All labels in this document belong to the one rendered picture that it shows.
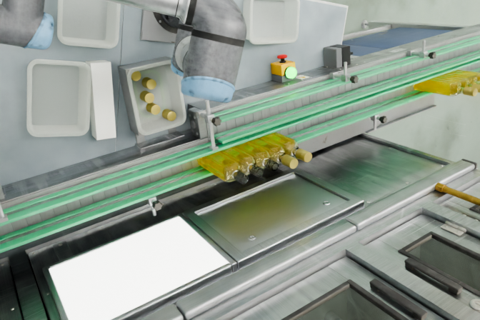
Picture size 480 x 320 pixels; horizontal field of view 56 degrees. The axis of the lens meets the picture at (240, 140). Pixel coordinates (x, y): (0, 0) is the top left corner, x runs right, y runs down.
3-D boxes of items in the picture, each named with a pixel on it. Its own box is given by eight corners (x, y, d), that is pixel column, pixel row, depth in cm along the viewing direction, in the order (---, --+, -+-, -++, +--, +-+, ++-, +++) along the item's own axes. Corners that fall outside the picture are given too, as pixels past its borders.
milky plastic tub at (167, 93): (131, 131, 152) (139, 137, 145) (116, 66, 144) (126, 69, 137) (177, 118, 160) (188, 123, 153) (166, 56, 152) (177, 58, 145)
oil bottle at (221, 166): (197, 164, 155) (229, 186, 137) (195, 150, 153) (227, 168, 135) (211, 160, 157) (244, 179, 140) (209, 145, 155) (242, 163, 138)
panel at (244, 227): (44, 276, 125) (73, 353, 98) (41, 267, 124) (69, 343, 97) (296, 173, 167) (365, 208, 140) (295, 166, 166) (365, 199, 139)
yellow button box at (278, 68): (271, 80, 178) (282, 83, 172) (269, 61, 176) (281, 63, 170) (284, 76, 182) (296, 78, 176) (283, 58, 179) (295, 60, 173)
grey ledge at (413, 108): (265, 158, 183) (282, 167, 174) (263, 138, 180) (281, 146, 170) (417, 102, 227) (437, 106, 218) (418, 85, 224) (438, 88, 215)
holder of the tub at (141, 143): (133, 145, 154) (141, 151, 148) (117, 66, 144) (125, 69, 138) (178, 131, 162) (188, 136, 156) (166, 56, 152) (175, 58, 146)
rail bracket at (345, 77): (327, 78, 178) (352, 84, 167) (326, 61, 175) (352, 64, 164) (335, 76, 179) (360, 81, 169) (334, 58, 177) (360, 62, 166)
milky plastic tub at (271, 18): (237, -7, 162) (251, -7, 155) (286, -5, 174) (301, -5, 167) (236, 42, 167) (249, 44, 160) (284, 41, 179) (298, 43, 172)
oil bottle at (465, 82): (421, 86, 210) (478, 97, 187) (421, 74, 208) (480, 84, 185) (428, 83, 213) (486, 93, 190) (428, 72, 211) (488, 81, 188)
